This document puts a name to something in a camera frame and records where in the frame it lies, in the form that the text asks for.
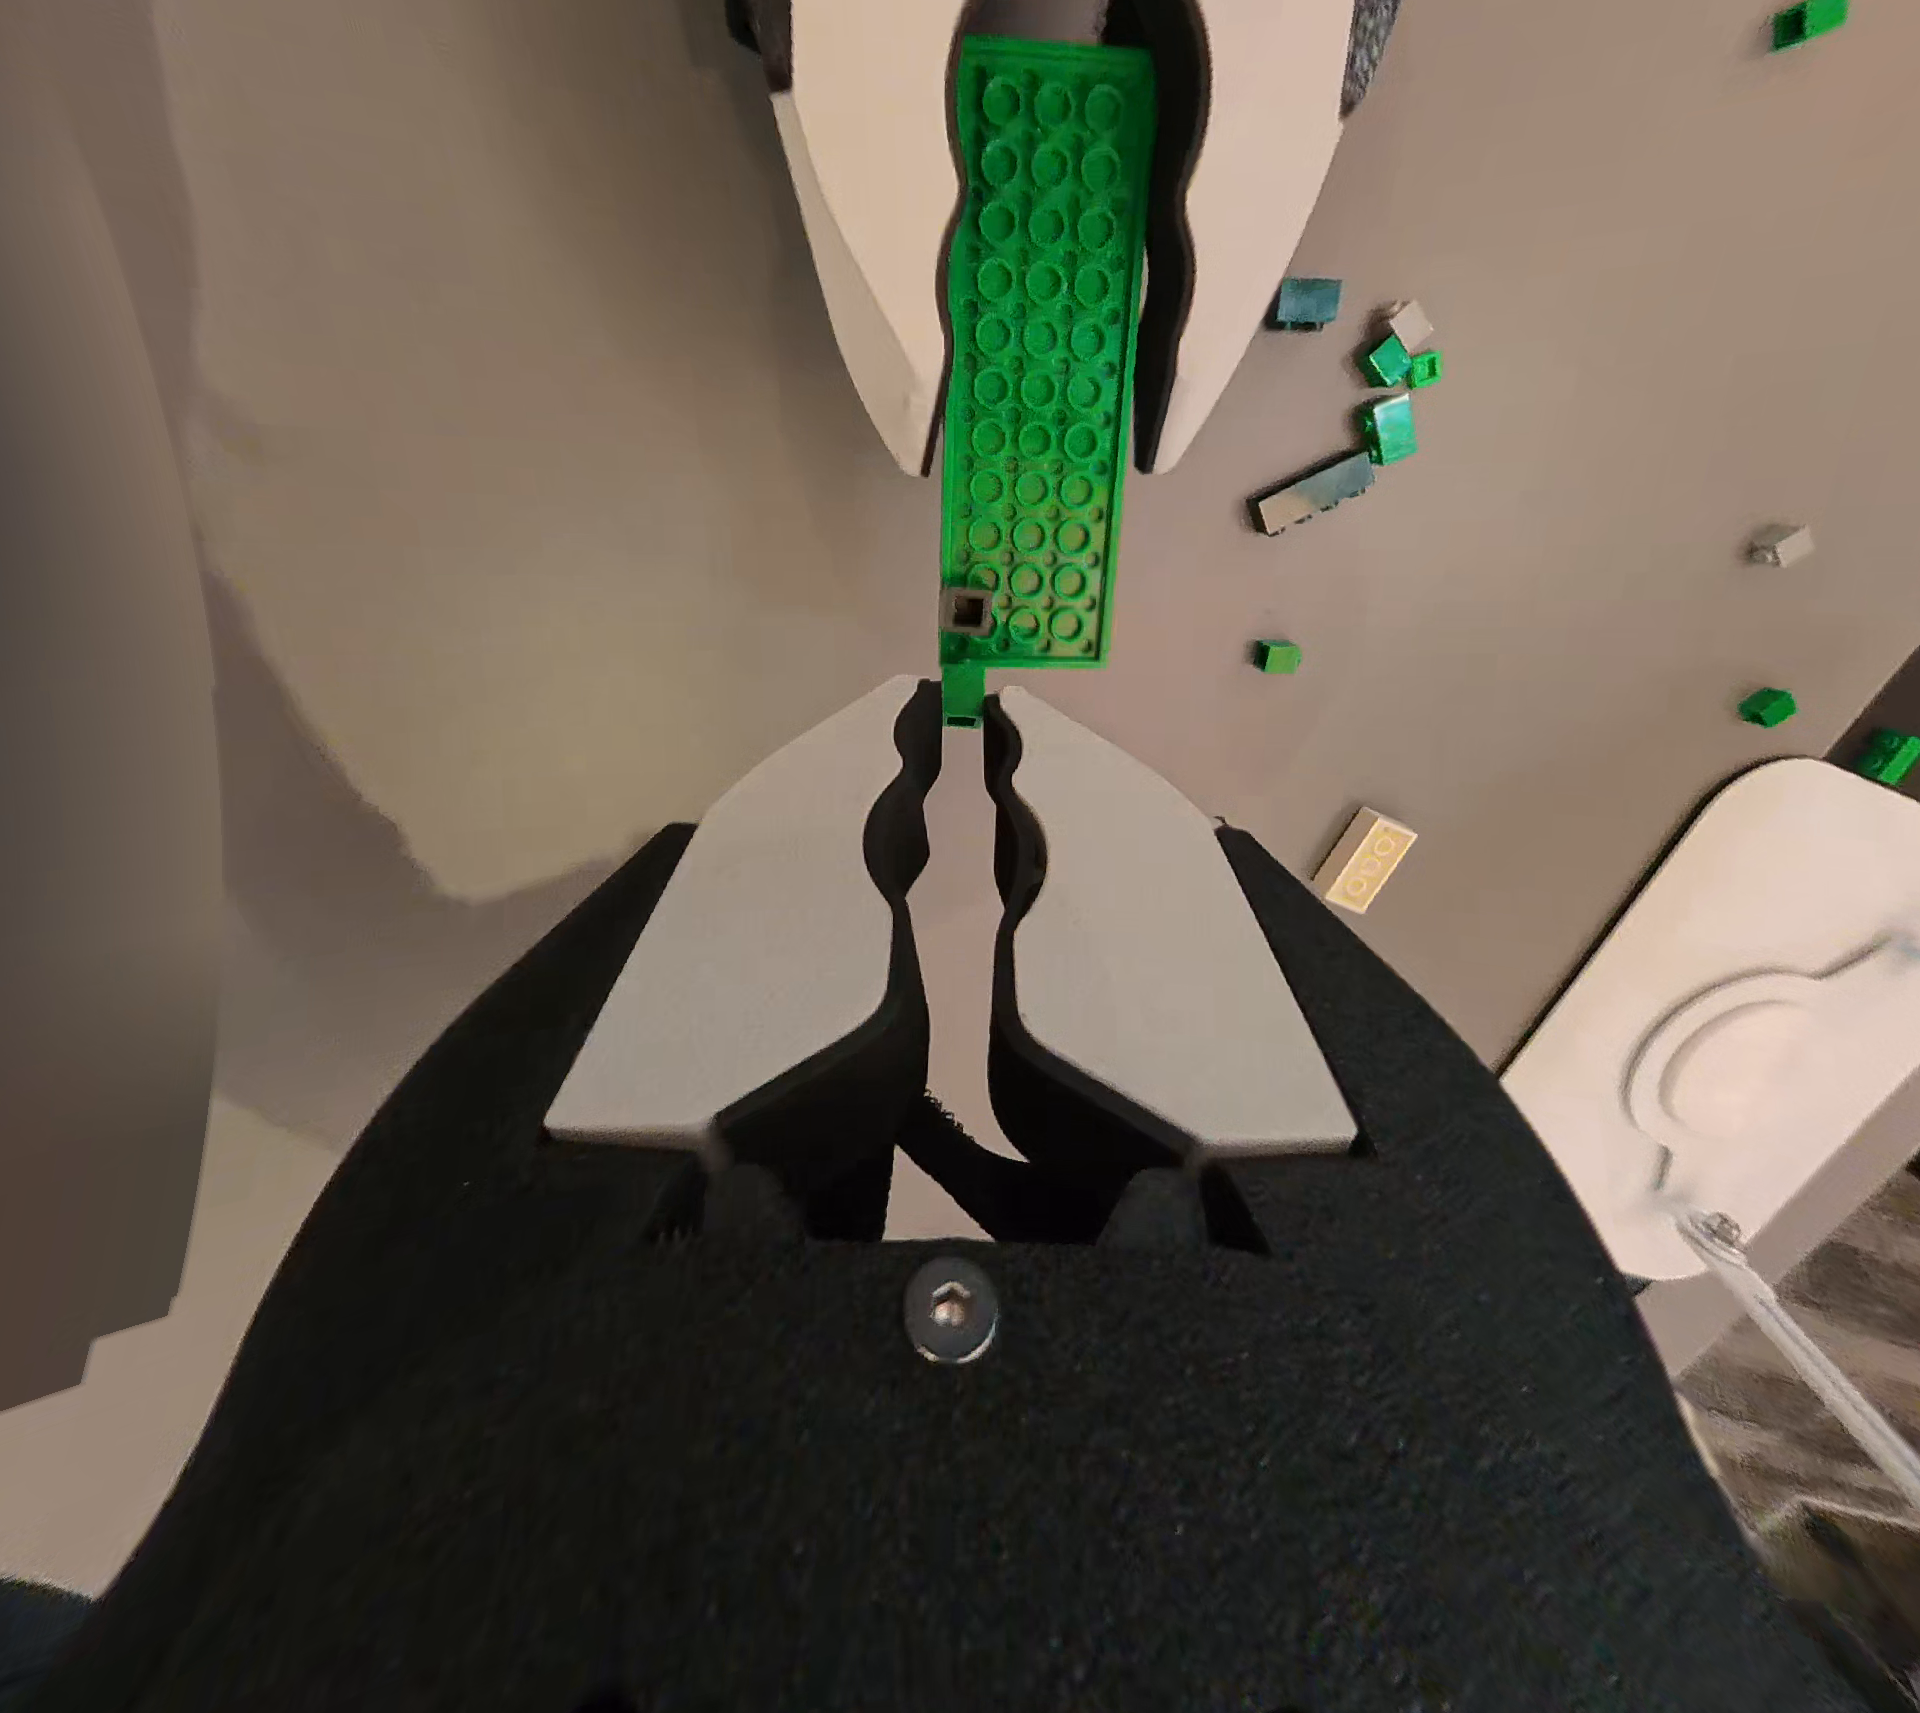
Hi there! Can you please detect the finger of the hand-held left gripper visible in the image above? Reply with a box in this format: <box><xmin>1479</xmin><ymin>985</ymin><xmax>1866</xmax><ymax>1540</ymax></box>
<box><xmin>781</xmin><ymin>0</ymin><xmax>1027</xmax><ymax>481</ymax></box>
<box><xmin>1117</xmin><ymin>0</ymin><xmax>1390</xmax><ymax>481</ymax></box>

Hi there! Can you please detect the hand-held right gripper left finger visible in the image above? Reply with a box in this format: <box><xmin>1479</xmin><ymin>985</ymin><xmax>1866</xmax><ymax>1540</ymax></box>
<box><xmin>545</xmin><ymin>674</ymin><xmax>943</xmax><ymax>1169</ymax></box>

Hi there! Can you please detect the grey desk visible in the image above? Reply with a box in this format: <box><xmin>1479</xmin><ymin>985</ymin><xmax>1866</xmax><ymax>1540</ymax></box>
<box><xmin>225</xmin><ymin>0</ymin><xmax>1920</xmax><ymax>1084</ymax></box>

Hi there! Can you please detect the cream two-stud brick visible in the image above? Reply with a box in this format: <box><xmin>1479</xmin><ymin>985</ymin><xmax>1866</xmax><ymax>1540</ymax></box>
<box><xmin>1312</xmin><ymin>805</ymin><xmax>1420</xmax><ymax>912</ymax></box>

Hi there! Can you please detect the green studded base plate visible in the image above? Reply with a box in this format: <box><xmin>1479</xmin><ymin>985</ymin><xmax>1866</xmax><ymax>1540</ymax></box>
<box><xmin>937</xmin><ymin>37</ymin><xmax>1158</xmax><ymax>672</ymax></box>

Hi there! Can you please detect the white book stand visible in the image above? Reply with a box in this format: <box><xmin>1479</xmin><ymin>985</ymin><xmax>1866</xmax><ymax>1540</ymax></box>
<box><xmin>1501</xmin><ymin>757</ymin><xmax>1920</xmax><ymax>1513</ymax></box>

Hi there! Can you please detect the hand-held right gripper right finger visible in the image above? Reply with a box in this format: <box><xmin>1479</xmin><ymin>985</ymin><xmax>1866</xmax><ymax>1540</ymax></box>
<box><xmin>983</xmin><ymin>685</ymin><xmax>1371</xmax><ymax>1169</ymax></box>

